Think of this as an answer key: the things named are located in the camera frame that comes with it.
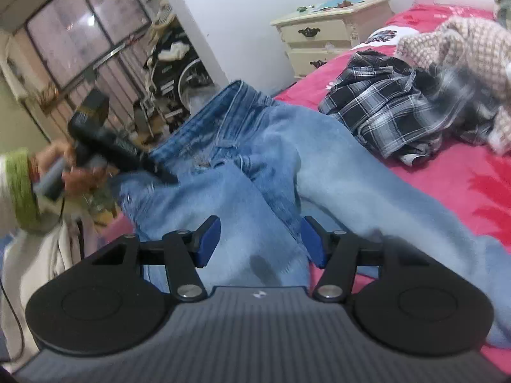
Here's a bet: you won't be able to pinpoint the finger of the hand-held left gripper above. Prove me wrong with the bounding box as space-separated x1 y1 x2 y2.
138 149 179 185

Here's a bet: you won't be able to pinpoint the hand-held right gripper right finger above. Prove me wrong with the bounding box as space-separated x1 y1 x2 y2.
299 215 430 303

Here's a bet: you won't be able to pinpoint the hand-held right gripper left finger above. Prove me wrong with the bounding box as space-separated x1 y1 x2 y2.
86 215 221 301

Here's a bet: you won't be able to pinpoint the blue denim jeans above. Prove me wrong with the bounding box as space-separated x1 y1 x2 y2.
108 80 511 348

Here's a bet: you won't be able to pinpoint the person's left forearm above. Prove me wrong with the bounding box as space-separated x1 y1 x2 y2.
0 147 42 234

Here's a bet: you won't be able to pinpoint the person's left hand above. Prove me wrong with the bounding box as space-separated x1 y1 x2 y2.
34 144 116 195

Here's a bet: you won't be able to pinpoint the black wheelchair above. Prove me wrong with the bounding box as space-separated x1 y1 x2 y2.
144 28 213 109

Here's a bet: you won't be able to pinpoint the barred window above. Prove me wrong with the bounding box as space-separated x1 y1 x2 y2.
24 0 153 93

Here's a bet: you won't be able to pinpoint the person's white jacket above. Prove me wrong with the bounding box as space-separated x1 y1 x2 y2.
0 219 82 368

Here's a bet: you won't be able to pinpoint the pink floral blanket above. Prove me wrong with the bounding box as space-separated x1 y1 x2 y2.
92 2 511 383

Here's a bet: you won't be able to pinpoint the black white plaid shirt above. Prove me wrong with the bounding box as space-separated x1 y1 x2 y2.
318 49 500 166

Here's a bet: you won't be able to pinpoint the cream wooden nightstand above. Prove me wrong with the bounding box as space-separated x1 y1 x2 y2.
270 0 394 79

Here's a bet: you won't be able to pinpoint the white cloth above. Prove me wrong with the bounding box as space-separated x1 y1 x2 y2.
488 106 511 156

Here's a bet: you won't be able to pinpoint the beige knit sweater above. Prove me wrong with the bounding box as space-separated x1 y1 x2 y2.
396 16 511 108

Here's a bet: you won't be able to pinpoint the black cable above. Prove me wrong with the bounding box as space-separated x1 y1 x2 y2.
0 279 25 360

